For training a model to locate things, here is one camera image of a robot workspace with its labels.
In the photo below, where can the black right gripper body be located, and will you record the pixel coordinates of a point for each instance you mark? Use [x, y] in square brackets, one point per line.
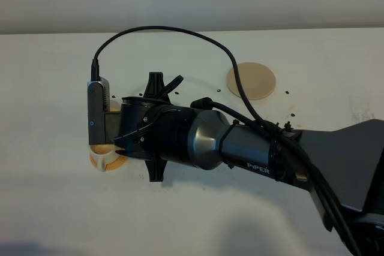
[151, 128]

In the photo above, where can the near white teacup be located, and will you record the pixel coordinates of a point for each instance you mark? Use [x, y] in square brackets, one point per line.
[102, 149]

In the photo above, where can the white teacup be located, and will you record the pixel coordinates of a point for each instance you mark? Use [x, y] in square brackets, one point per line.
[102, 149]
[115, 106]

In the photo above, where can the near orange round coaster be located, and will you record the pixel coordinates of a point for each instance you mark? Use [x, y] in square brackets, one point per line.
[107, 163]

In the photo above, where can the silver depth camera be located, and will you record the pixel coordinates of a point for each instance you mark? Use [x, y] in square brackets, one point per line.
[98, 104]

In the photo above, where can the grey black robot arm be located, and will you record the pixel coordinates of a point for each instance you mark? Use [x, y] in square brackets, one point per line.
[342, 169]

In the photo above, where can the beige round teapot coaster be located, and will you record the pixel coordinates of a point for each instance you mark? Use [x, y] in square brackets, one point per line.
[257, 80]

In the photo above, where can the far white teacup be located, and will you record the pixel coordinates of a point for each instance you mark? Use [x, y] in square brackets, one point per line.
[115, 106]

